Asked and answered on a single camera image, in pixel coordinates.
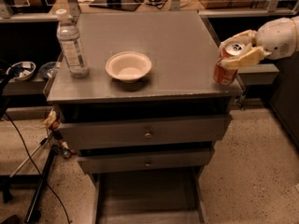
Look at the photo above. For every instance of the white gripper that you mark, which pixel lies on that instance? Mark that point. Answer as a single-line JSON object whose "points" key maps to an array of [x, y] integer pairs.
{"points": [[276, 37]]}

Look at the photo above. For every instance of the red coke can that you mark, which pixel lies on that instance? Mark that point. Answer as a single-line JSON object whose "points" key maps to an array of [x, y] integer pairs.
{"points": [[223, 75]]}

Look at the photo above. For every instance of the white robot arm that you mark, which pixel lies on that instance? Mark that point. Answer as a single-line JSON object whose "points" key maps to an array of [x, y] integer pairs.
{"points": [[296, 31]]}

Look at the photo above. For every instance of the grey drawer cabinet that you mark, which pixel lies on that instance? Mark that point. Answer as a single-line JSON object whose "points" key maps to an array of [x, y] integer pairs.
{"points": [[181, 46]]}

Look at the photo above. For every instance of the grey middle drawer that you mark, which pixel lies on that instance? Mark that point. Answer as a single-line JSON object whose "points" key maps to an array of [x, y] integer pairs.
{"points": [[145, 161]]}

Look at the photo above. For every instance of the grey top drawer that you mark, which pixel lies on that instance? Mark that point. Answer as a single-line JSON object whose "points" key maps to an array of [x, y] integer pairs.
{"points": [[144, 132]]}

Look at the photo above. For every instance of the grey open bottom drawer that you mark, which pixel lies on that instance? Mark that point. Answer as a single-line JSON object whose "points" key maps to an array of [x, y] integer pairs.
{"points": [[162, 196]]}

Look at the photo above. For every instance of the grey side shelf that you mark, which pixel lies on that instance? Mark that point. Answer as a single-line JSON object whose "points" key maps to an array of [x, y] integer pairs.
{"points": [[260, 74]]}

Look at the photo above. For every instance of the white paper bowl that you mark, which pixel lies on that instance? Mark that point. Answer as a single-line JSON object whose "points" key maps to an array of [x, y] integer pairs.
{"points": [[128, 66]]}

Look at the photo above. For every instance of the black monitor stand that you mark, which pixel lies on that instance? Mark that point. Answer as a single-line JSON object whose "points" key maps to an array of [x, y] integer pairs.
{"points": [[124, 5]]}

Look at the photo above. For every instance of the clear plastic water bottle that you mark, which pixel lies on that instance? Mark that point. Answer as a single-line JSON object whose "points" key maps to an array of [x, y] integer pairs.
{"points": [[69, 38]]}

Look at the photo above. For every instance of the blue grey bowl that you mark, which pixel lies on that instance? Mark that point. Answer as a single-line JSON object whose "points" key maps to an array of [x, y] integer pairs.
{"points": [[49, 70]]}

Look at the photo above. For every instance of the white bowl with items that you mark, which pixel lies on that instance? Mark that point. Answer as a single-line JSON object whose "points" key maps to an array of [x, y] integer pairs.
{"points": [[21, 71]]}

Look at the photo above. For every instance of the black metal stand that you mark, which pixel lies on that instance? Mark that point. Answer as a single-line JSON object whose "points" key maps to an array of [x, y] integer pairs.
{"points": [[36, 182]]}

